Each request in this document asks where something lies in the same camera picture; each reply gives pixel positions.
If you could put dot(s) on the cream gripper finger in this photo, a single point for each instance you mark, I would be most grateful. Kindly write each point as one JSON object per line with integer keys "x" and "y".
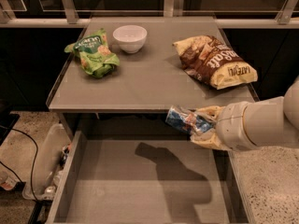
{"x": 210, "y": 112}
{"x": 209, "y": 140}

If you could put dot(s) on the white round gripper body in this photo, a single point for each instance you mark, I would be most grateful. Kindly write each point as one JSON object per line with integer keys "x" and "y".
{"x": 231, "y": 125}

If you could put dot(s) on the blue silver redbull can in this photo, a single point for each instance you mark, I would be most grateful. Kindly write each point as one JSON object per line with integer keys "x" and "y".
{"x": 190, "y": 122}

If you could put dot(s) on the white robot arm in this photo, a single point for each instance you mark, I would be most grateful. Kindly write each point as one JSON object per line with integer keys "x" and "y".
{"x": 247, "y": 126}

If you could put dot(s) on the grey open top drawer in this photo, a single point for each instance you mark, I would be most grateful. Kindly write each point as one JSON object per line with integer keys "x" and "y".
{"x": 116, "y": 181}

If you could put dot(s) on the brown yellow chip bag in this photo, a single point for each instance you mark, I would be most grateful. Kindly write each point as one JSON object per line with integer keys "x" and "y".
{"x": 212, "y": 62}

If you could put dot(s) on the grey cabinet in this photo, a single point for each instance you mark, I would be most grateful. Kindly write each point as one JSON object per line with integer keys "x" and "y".
{"x": 149, "y": 81}

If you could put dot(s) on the white ceramic bowl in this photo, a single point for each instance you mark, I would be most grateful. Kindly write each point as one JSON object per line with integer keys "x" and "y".
{"x": 130, "y": 38}

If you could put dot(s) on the metal window railing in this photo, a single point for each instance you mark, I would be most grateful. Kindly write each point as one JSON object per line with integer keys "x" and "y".
{"x": 78, "y": 13}

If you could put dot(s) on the green snack bag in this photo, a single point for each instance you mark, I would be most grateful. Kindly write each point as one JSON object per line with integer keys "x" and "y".
{"x": 96, "y": 59}

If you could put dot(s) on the clear plastic bin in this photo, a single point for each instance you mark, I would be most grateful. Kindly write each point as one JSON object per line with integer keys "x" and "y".
{"x": 46, "y": 174}

